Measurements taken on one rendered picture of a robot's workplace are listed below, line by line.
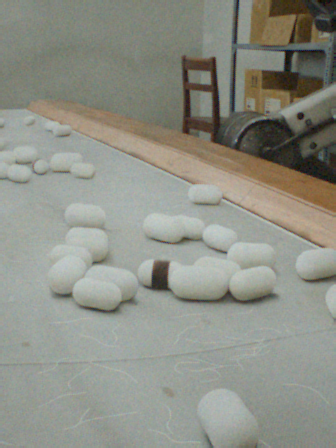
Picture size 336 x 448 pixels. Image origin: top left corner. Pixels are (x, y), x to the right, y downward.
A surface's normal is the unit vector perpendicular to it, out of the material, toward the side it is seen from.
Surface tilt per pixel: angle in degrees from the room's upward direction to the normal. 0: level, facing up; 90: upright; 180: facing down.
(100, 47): 90
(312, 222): 45
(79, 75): 89
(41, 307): 0
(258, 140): 89
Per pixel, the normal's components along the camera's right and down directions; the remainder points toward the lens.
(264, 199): -0.63, -0.63
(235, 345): 0.04, -0.96
